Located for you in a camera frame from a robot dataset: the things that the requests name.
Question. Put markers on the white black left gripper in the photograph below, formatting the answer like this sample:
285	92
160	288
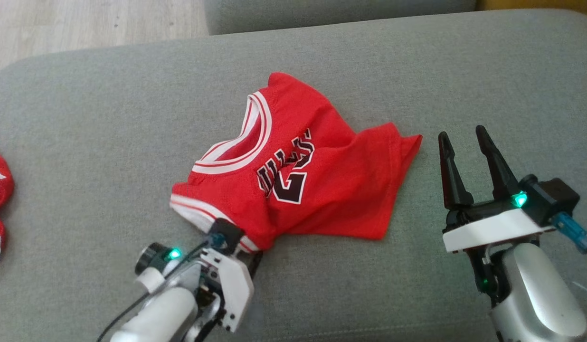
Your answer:
231	289

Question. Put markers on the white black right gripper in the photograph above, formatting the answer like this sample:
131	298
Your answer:
488	228

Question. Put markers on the red basketball jersey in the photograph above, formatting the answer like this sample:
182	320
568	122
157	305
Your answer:
331	199

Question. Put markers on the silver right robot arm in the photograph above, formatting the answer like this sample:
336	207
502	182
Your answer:
540	294

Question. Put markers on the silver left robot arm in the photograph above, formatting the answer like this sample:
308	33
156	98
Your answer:
156	318

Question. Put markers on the grey sofa seat cushion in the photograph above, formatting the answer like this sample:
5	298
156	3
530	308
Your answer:
369	294

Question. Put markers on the yellow cushion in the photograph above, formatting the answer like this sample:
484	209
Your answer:
535	4

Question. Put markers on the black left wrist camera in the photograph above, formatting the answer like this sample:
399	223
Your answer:
229	230

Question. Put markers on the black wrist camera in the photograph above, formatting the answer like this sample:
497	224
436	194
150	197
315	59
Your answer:
554	194
229	230

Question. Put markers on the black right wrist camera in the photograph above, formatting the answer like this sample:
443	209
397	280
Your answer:
554	194

